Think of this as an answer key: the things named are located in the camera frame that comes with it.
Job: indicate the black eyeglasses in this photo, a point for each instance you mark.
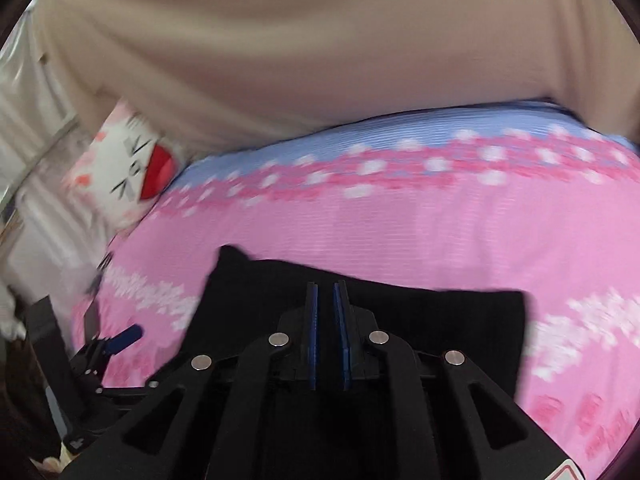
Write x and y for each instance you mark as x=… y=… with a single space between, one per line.
x=105 y=261

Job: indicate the cat face pillow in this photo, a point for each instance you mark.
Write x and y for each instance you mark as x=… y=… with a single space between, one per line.
x=125 y=170

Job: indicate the pink rose print bedsheet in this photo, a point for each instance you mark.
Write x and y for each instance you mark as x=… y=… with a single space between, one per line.
x=400 y=220

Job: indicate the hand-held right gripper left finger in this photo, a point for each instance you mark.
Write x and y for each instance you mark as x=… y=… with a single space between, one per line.
x=312 y=340

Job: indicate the black pants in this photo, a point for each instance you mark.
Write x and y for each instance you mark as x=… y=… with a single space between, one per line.
x=240 y=300

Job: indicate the white satin curtain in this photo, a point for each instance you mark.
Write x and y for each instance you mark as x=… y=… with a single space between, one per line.
x=40 y=160

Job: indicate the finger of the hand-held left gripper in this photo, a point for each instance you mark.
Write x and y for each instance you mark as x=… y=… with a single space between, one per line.
x=124 y=336

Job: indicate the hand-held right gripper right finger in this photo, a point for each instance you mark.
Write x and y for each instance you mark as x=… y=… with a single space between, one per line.
x=342 y=340

